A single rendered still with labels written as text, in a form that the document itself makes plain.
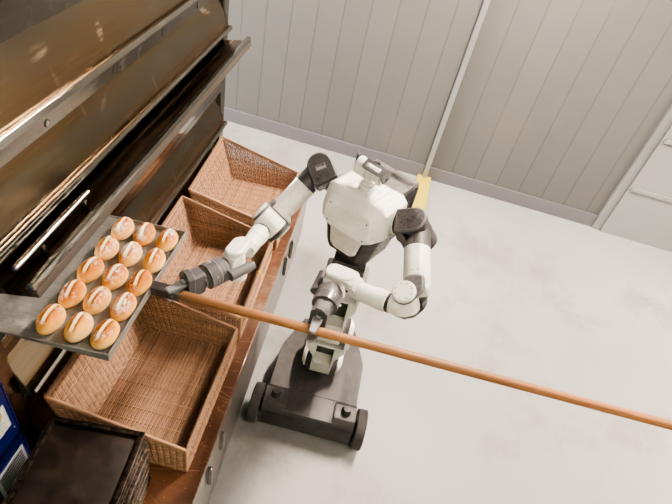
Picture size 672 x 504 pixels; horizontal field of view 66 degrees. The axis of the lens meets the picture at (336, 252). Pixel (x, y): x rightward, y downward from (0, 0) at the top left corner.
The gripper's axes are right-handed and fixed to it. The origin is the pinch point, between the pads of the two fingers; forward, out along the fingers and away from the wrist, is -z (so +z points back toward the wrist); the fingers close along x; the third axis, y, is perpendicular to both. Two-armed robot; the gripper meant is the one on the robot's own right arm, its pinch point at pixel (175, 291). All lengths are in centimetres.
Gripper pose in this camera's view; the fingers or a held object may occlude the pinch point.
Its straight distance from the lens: 169.2
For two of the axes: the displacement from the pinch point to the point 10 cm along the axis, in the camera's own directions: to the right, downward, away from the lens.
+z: 6.9, -3.8, 6.1
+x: -1.8, 7.3, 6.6
